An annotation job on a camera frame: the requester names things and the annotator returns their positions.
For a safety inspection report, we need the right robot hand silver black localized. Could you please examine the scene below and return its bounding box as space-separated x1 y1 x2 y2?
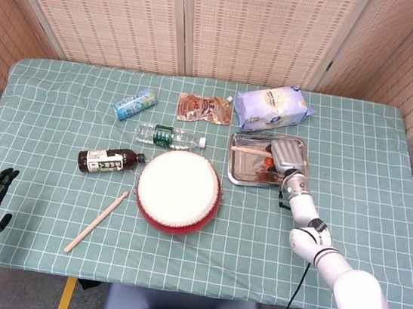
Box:
260 138 307 179

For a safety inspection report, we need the wooden drumstick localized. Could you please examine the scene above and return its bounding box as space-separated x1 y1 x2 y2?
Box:
63 184 130 261
230 144 310 165

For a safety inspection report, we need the silver metal tray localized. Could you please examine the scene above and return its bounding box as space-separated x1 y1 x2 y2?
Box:
224 128 315 195

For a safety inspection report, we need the red drum white head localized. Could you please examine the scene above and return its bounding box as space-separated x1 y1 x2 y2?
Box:
130 144 227 241

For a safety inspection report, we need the green checked tablecloth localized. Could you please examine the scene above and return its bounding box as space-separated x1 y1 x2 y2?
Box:
0 51 413 309

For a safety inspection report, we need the lavender tissue pack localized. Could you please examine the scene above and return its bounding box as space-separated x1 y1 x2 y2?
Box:
230 77 319 142

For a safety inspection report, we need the brown spout pouch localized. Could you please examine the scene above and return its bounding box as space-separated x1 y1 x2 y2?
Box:
175 88 236 128

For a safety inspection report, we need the clear water bottle green label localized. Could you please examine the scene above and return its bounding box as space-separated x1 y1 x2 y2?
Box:
133 121 209 153

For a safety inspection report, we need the brown tea bottle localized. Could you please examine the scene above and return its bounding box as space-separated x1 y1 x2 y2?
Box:
76 143 147 181

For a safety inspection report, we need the blue green drink can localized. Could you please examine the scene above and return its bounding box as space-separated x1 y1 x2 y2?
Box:
111 83 160 125

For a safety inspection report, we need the bamboo folding screen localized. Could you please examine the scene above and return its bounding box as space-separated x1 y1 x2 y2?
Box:
0 0 413 148

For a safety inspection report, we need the black floor cable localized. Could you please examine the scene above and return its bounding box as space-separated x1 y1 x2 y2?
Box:
272 258 315 309

